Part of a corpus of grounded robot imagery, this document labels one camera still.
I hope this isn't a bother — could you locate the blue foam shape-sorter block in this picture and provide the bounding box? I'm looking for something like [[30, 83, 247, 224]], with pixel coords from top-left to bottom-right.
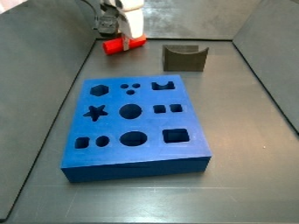
[[60, 75, 211, 183]]

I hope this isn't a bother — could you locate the black curved cradle stand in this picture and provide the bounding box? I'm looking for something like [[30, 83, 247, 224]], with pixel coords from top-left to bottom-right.
[[163, 45, 210, 72]]

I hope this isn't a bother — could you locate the red hexagonal prism peg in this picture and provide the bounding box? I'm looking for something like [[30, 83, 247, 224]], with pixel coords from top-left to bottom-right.
[[102, 35, 146, 55]]

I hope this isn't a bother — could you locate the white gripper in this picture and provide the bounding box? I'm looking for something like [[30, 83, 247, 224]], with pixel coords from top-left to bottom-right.
[[100, 0, 145, 51]]

